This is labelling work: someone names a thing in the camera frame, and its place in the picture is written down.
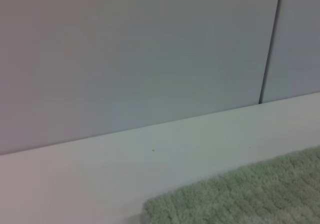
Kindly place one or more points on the green terry towel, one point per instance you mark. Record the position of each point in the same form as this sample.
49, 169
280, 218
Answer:
250, 196

